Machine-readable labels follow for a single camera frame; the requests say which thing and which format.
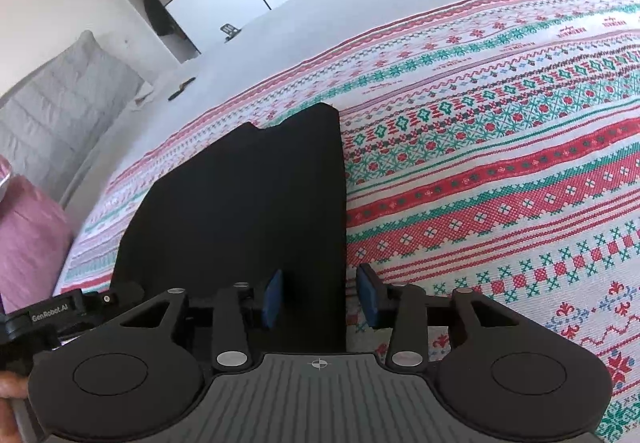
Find black pants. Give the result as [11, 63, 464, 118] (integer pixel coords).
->
[112, 104, 346, 353]

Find person left hand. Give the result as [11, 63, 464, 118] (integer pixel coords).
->
[0, 371, 28, 443]

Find pink pillow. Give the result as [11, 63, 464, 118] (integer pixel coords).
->
[0, 159, 73, 313]

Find patterned red green blanket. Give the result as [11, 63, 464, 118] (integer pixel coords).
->
[56, 0, 639, 442]

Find grey quilted pillow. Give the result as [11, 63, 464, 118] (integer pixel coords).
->
[1, 30, 144, 203]

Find small dark device on bed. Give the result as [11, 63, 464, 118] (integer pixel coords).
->
[220, 23, 242, 42]

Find white bed sheet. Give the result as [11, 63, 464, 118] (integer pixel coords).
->
[63, 0, 516, 218]

